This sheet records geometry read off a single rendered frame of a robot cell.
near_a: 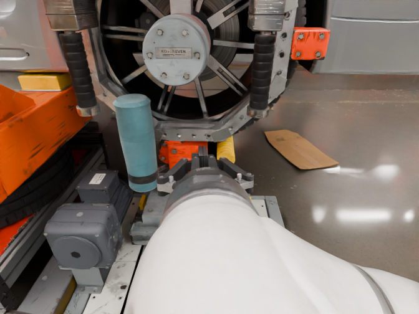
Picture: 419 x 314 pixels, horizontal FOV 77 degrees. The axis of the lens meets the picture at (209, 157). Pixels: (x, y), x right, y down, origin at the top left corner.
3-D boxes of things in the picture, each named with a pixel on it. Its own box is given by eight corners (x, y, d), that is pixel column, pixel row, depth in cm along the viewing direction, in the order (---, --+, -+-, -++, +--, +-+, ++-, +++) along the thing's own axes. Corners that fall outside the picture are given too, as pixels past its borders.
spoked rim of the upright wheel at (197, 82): (295, 24, 90) (180, -106, 74) (317, 31, 70) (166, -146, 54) (201, 124, 110) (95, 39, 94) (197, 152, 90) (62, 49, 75)
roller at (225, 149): (231, 131, 107) (231, 118, 105) (235, 172, 82) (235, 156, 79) (217, 131, 108) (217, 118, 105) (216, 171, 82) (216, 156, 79)
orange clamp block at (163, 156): (164, 127, 85) (161, 151, 90) (159, 138, 78) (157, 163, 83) (185, 131, 86) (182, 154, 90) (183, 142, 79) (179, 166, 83)
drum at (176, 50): (211, 68, 74) (211, 12, 67) (208, 90, 56) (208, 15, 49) (161, 68, 75) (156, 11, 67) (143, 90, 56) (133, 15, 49)
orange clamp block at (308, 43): (282, 55, 73) (315, 55, 73) (289, 60, 66) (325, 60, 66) (286, 27, 69) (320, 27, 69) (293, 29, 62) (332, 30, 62)
